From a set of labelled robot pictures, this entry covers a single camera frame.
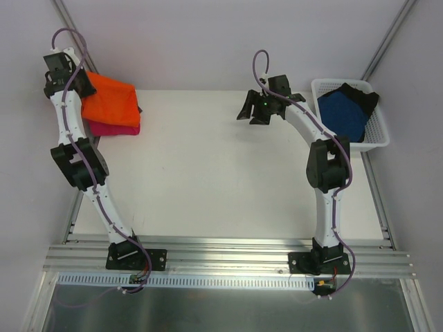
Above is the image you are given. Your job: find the pink folded t shirt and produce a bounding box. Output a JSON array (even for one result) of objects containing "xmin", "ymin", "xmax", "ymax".
[{"xmin": 87, "ymin": 120, "xmax": 141, "ymax": 136}]

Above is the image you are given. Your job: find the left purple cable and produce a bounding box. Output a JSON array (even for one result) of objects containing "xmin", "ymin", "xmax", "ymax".
[{"xmin": 51, "ymin": 28, "xmax": 153, "ymax": 295}]

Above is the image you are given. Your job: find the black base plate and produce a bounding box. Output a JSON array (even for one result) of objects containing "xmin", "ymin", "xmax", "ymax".
[
  {"xmin": 288, "ymin": 252, "xmax": 351, "ymax": 276},
  {"xmin": 105, "ymin": 248, "xmax": 168, "ymax": 271}
]

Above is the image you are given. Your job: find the orange t shirt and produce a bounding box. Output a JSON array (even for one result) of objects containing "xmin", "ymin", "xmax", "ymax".
[{"xmin": 82, "ymin": 71, "xmax": 141, "ymax": 127}]

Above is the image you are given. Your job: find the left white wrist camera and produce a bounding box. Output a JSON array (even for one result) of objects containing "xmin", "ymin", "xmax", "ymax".
[{"xmin": 51, "ymin": 47, "xmax": 80, "ymax": 66}]

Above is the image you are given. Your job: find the blue t shirt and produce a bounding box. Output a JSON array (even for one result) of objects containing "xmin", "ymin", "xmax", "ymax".
[{"xmin": 317, "ymin": 91, "xmax": 369, "ymax": 142}]

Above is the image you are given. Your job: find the aluminium mounting rail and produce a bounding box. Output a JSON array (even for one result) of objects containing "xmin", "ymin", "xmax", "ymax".
[{"xmin": 43, "ymin": 234, "xmax": 417, "ymax": 279}]

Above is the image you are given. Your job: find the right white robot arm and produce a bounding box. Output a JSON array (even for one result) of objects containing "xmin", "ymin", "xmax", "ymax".
[{"xmin": 237, "ymin": 75, "xmax": 352, "ymax": 275}]

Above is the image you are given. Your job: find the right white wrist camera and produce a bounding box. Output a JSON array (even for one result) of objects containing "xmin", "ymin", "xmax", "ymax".
[{"xmin": 259, "ymin": 73, "xmax": 269, "ymax": 86}]

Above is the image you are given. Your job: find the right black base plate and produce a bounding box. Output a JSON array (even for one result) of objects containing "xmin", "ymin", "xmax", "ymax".
[{"xmin": 288, "ymin": 252, "xmax": 351, "ymax": 276}]

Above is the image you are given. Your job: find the white slotted cable duct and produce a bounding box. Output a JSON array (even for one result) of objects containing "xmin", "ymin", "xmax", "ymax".
[{"xmin": 57, "ymin": 273, "xmax": 314, "ymax": 291}]

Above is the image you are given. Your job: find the black t shirt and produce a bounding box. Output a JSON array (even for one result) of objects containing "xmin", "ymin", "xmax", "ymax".
[{"xmin": 338, "ymin": 83, "xmax": 379, "ymax": 118}]

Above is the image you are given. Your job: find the white plastic basket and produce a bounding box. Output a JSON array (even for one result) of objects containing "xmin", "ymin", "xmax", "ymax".
[{"xmin": 311, "ymin": 78, "xmax": 390, "ymax": 152}]

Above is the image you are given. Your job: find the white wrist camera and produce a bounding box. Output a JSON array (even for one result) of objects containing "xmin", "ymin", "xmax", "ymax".
[
  {"xmin": 259, "ymin": 73, "xmax": 269, "ymax": 86},
  {"xmin": 51, "ymin": 47, "xmax": 80, "ymax": 66}
]

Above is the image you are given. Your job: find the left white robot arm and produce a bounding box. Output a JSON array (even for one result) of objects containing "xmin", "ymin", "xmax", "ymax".
[{"xmin": 44, "ymin": 51, "xmax": 145, "ymax": 268}]

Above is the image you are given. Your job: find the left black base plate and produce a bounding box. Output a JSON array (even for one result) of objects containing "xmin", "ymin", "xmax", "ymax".
[{"xmin": 105, "ymin": 248, "xmax": 168, "ymax": 271}]

